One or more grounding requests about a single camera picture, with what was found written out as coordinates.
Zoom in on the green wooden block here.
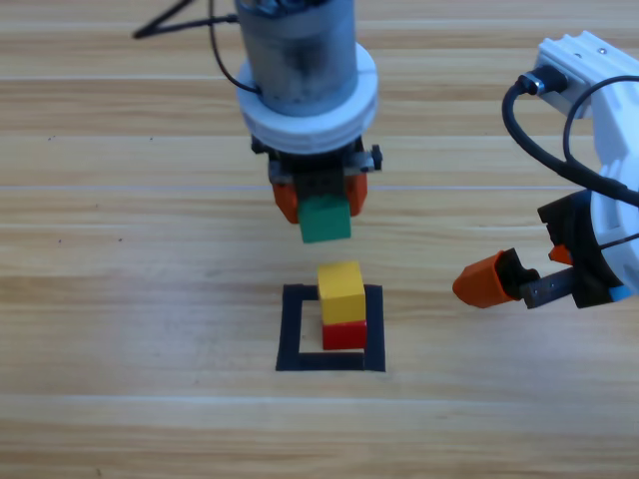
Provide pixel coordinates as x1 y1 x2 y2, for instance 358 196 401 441
299 196 352 244

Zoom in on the black tape square outline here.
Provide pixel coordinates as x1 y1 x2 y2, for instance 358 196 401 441
275 282 387 373

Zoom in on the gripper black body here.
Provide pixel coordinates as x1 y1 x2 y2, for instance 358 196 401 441
251 135 384 204
518 192 618 311

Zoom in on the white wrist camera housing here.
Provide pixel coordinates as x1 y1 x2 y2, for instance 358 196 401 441
534 30 639 121

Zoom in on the red wooden block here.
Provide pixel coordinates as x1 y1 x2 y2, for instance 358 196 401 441
321 318 369 351

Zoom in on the yellow wooden block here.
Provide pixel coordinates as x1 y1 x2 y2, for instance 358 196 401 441
317 260 366 325

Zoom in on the thin black cable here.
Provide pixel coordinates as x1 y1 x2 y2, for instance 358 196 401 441
208 0 264 96
562 74 639 191

